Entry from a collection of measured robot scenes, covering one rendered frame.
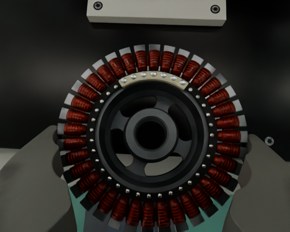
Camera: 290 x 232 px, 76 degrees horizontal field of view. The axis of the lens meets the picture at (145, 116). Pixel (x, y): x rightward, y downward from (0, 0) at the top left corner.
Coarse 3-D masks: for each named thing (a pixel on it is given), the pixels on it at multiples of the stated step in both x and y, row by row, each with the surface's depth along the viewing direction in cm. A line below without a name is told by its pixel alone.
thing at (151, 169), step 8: (0, 152) 21; (8, 152) 21; (16, 152) 21; (64, 152) 21; (0, 160) 21; (8, 160) 21; (120, 160) 21; (128, 160) 21; (168, 160) 21; (176, 160) 21; (240, 160) 21; (0, 168) 21; (64, 168) 21; (152, 168) 21; (160, 168) 21; (168, 168) 21; (232, 176) 21; (72, 184) 21; (232, 192) 20
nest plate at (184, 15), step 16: (96, 0) 20; (112, 0) 20; (128, 0) 20; (144, 0) 20; (160, 0) 20; (176, 0) 20; (192, 0) 20; (208, 0) 20; (224, 0) 20; (96, 16) 20; (112, 16) 20; (128, 16) 20; (144, 16) 20; (160, 16) 20; (176, 16) 20; (192, 16) 20; (208, 16) 20; (224, 16) 20
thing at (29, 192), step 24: (48, 144) 10; (24, 168) 8; (48, 168) 8; (0, 192) 7; (24, 192) 7; (48, 192) 7; (0, 216) 6; (24, 216) 6; (48, 216) 6; (72, 216) 7
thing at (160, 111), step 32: (96, 64) 12; (128, 64) 11; (160, 64) 12; (192, 64) 11; (96, 96) 11; (128, 96) 13; (160, 96) 13; (192, 96) 11; (224, 96) 11; (64, 128) 11; (96, 128) 11; (128, 128) 12; (192, 128) 13; (224, 128) 11; (64, 160) 11; (96, 160) 10; (160, 160) 12; (192, 160) 12; (224, 160) 10; (96, 192) 10; (128, 192) 10; (160, 192) 10; (192, 192) 10; (224, 192) 10; (128, 224) 10; (160, 224) 10; (192, 224) 10
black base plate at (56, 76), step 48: (0, 0) 22; (48, 0) 22; (240, 0) 21; (288, 0) 21; (0, 48) 21; (48, 48) 21; (96, 48) 21; (192, 48) 21; (240, 48) 20; (288, 48) 20; (0, 96) 20; (48, 96) 20; (240, 96) 20; (288, 96) 20; (0, 144) 19; (144, 144) 19; (240, 144) 19; (288, 144) 19
